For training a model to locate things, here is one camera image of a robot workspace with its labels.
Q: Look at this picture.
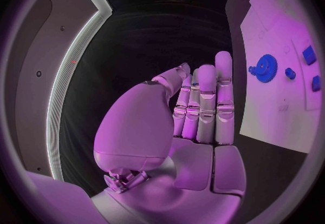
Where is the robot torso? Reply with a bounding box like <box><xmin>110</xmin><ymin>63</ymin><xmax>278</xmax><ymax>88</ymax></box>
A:
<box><xmin>3</xmin><ymin>0</ymin><xmax>113</xmax><ymax>182</ymax></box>

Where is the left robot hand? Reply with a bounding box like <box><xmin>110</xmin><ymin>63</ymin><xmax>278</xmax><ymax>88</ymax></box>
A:
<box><xmin>90</xmin><ymin>50</ymin><xmax>248</xmax><ymax>224</ymax></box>

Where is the white task board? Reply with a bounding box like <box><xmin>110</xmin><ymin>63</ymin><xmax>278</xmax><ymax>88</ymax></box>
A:
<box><xmin>239</xmin><ymin>0</ymin><xmax>324</xmax><ymax>154</ymax></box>

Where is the blue short cylinder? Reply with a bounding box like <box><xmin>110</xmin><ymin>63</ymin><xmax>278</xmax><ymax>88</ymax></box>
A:
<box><xmin>284</xmin><ymin>67</ymin><xmax>297</xmax><ymax>81</ymax></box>

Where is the blue block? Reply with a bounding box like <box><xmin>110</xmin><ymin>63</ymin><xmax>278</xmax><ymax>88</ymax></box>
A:
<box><xmin>301</xmin><ymin>44</ymin><xmax>318</xmax><ymax>66</ymax></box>
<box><xmin>310</xmin><ymin>75</ymin><xmax>322</xmax><ymax>93</ymax></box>

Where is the blue gear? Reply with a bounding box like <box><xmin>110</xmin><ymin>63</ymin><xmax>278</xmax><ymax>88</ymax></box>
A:
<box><xmin>255</xmin><ymin>54</ymin><xmax>278</xmax><ymax>84</ymax></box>

